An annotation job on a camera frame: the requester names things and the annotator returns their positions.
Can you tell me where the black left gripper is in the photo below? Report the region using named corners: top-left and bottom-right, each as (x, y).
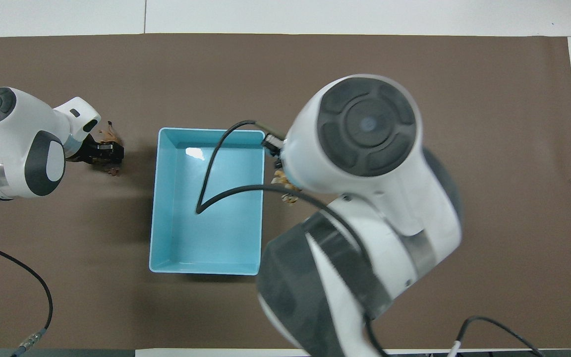
top-left (66, 140), bottom-right (125, 164)

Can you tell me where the brown lion toy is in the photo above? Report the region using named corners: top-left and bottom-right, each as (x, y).
top-left (98, 120), bottom-right (120, 177)

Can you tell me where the orange tiger toy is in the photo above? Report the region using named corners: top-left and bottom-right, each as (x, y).
top-left (271, 169), bottom-right (300, 205)

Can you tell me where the light blue plastic storage box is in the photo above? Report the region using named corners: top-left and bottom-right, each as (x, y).
top-left (149, 127), bottom-right (267, 276)

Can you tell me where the brown table mat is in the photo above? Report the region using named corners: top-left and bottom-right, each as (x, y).
top-left (0, 34), bottom-right (571, 350)

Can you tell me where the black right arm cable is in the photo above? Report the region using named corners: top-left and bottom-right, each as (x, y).
top-left (195, 120), bottom-right (390, 357)

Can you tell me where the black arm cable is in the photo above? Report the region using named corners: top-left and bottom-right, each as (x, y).
top-left (195, 120), bottom-right (390, 357)
top-left (0, 238), bottom-right (54, 357)

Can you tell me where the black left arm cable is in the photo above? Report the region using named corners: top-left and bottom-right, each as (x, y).
top-left (0, 238), bottom-right (54, 357)

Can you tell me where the black right base cable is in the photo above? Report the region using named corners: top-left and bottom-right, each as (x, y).
top-left (446, 316), bottom-right (545, 357)

